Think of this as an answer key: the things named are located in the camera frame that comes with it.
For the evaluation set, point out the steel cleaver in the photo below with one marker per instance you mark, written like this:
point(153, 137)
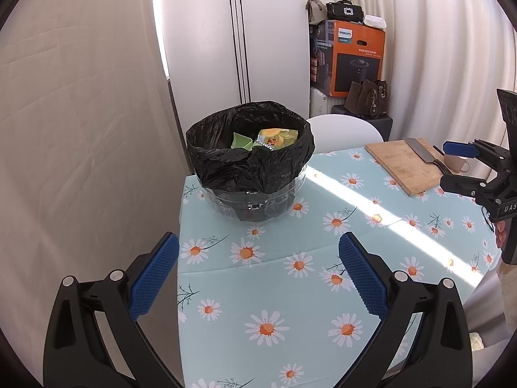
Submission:
point(418, 147)

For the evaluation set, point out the black stool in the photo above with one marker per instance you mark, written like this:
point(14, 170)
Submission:
point(381, 127)

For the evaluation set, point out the white wardrobe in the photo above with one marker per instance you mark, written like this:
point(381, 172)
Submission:
point(202, 28)

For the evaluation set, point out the orange green wrapper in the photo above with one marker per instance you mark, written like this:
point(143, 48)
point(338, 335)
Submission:
point(274, 137)

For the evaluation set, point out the beige mug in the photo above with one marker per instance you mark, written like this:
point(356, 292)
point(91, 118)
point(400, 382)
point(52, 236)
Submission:
point(454, 163)

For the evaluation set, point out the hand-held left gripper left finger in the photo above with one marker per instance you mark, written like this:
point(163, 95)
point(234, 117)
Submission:
point(155, 279)

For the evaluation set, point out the white case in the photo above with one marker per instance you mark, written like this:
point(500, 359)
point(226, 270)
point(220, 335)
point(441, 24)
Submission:
point(373, 21)

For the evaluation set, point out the white chair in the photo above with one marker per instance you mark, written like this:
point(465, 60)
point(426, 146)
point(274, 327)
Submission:
point(343, 133)

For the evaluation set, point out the brown handbag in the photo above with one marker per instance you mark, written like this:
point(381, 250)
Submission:
point(359, 97)

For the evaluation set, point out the person's right hand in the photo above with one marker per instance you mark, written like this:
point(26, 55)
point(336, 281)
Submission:
point(500, 234)

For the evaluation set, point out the beige handbag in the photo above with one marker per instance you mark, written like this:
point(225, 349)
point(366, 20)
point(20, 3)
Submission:
point(317, 8)

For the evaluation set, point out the wooden cutting board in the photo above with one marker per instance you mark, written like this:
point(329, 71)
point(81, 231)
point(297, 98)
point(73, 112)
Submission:
point(404, 165)

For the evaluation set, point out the daisy print tablecloth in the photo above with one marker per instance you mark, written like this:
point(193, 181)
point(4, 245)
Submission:
point(282, 291)

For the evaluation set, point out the orange appliance box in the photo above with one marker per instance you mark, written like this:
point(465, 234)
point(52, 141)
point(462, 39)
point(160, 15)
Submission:
point(359, 64)

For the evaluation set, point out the white ribbed appliance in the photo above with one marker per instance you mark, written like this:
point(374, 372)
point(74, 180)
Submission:
point(319, 105)

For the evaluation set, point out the white curtain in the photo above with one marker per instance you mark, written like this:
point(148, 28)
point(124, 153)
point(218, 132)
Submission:
point(444, 48)

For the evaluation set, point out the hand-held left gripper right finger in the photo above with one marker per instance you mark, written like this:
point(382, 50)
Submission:
point(363, 275)

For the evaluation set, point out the black bag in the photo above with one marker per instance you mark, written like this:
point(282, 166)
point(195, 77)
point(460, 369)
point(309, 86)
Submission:
point(343, 11)

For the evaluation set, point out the clear plastic bin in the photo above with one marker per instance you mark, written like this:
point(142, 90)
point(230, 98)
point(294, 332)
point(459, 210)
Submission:
point(291, 198)

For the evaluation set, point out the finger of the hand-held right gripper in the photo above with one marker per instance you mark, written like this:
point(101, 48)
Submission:
point(460, 184)
point(458, 148)

